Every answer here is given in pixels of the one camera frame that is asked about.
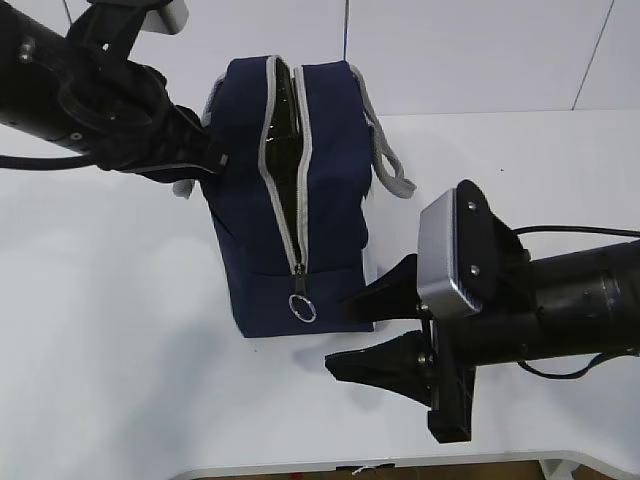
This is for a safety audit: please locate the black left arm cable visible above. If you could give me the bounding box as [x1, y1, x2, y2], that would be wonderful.
[0, 152, 101, 172]

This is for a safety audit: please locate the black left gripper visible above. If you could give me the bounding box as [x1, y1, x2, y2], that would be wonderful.
[97, 66, 226, 183]

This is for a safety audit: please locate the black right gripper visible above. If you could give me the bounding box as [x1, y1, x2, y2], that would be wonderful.
[325, 253, 476, 429]

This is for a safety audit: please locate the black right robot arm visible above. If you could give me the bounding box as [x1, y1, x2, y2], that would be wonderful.
[325, 242, 639, 443]

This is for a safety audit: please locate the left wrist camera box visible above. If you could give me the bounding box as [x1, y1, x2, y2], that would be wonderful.
[66, 0, 189, 59]

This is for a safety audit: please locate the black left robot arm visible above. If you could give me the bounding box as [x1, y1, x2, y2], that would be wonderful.
[1, 1, 225, 182]

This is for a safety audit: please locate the navy insulated lunch bag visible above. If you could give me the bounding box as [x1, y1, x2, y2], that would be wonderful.
[173, 55, 415, 339]

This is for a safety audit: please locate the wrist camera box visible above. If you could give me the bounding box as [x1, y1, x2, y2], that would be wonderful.
[417, 179, 533, 321]
[66, 0, 189, 59]

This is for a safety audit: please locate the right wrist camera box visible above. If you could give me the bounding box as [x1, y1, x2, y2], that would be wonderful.
[417, 179, 533, 321]

